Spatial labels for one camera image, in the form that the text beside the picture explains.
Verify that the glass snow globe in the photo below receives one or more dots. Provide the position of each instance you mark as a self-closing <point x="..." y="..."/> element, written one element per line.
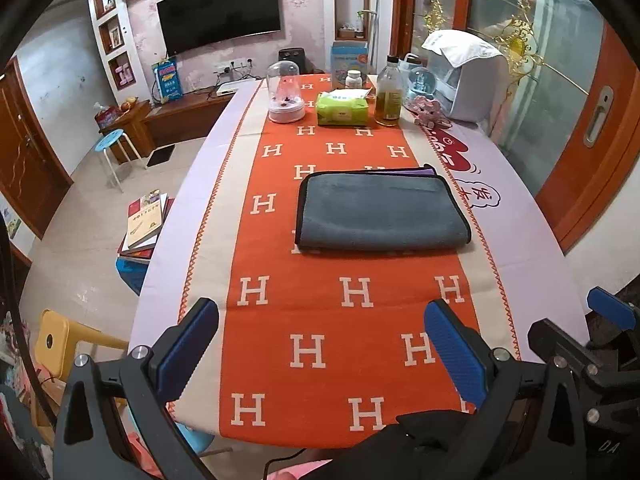
<point x="421" y="82"/>

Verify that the stack of books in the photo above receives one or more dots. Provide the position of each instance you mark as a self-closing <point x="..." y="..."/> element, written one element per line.
<point x="145" y="222"/>

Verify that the gold hanging ornament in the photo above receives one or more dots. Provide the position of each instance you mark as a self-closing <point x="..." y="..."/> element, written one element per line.
<point x="520" y="35"/>

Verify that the white spray bottle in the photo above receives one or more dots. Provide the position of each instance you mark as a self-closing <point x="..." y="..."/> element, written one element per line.
<point x="358" y="25"/>

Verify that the blue plastic stool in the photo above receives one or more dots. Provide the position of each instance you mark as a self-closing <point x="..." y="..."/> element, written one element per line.
<point x="131" y="272"/>

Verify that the yellow plastic stool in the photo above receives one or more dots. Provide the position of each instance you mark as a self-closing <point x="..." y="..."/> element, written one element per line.
<point x="57" y="342"/>

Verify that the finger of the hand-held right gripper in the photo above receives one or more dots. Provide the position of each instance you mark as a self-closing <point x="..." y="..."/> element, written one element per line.
<point x="565" y="340"/>
<point x="611" y="308"/>

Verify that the blue box on cabinet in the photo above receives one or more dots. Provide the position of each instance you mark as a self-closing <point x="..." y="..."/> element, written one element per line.
<point x="166" y="80"/>

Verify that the red gift bag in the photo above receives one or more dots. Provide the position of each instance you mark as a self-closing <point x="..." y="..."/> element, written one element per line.
<point x="105" y="117"/>

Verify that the orange letter-print table runner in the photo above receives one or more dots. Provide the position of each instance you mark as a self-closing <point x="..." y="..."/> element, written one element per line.
<point x="345" y="270"/>

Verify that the black floor mat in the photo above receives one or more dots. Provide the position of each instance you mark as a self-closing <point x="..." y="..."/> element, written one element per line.
<point x="161" y="154"/>

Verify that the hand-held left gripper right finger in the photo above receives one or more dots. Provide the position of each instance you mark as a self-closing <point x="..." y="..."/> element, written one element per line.
<point x="456" y="355"/>

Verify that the small white pill bottle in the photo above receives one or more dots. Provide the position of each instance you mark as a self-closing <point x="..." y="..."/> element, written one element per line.
<point x="354" y="80"/>

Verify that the white cloth cover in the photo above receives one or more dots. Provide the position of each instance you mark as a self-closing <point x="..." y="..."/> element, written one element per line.
<point x="460" y="47"/>

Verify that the clear dome jar white base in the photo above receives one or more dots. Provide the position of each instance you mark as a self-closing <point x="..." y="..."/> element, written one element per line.
<point x="286" y="92"/>

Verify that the wooden television cabinet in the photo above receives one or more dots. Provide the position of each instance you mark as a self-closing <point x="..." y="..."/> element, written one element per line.
<point x="185" y="112"/>

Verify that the pink plush toy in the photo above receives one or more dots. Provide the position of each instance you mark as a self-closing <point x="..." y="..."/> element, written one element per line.
<point x="425" y="108"/>

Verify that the blue cardboard box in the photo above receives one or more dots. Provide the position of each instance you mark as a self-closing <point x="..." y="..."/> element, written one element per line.
<point x="350" y="57"/>

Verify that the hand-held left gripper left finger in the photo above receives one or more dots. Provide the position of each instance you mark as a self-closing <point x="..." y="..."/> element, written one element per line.
<point x="186" y="347"/>

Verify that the black wall television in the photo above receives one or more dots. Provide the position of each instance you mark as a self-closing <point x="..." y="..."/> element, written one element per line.
<point x="220" y="12"/>

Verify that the wooden room door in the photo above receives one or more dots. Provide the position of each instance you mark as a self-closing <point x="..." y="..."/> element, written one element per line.
<point x="27" y="160"/>

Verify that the blue round stool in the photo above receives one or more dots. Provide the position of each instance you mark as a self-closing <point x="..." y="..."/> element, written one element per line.
<point x="112" y="152"/>

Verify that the green wet wipes pack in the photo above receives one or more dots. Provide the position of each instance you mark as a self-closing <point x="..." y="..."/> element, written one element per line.
<point x="341" y="108"/>

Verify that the white countertop appliance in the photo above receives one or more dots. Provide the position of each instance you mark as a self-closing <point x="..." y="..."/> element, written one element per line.
<point x="467" y="80"/>

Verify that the white set-top box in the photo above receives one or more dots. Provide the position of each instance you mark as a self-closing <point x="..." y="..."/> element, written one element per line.
<point x="232" y="86"/>

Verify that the grey towel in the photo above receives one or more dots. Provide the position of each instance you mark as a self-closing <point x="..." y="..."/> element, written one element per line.
<point x="382" y="210"/>

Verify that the white wall shelf unit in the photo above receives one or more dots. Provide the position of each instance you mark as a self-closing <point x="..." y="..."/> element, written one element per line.
<point x="112" y="25"/>

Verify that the glass sliding door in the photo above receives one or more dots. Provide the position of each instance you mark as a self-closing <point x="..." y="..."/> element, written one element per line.
<point x="550" y="85"/>

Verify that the glass bottle of yellow oil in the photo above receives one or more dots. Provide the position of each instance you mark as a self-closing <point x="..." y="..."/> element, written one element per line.
<point x="388" y="95"/>

